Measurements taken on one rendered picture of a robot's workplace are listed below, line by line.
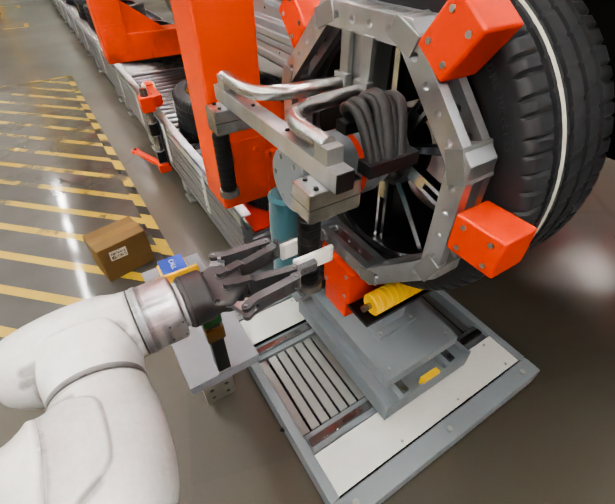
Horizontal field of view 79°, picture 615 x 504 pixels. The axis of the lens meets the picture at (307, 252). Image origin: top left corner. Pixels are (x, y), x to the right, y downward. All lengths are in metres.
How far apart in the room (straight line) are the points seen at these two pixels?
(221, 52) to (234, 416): 1.08
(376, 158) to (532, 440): 1.16
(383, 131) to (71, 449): 0.48
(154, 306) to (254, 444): 0.88
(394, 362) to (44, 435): 0.96
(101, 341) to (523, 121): 0.61
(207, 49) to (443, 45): 0.63
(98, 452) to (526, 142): 0.63
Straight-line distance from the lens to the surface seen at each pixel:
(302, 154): 0.54
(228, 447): 1.32
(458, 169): 0.59
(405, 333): 1.27
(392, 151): 0.53
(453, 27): 0.58
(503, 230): 0.61
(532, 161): 0.64
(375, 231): 0.97
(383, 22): 0.67
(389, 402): 1.22
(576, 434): 1.57
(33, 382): 0.51
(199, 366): 0.93
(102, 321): 0.49
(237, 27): 1.08
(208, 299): 0.51
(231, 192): 0.86
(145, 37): 3.02
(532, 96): 0.64
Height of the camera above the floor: 1.22
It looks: 42 degrees down
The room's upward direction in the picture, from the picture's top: straight up
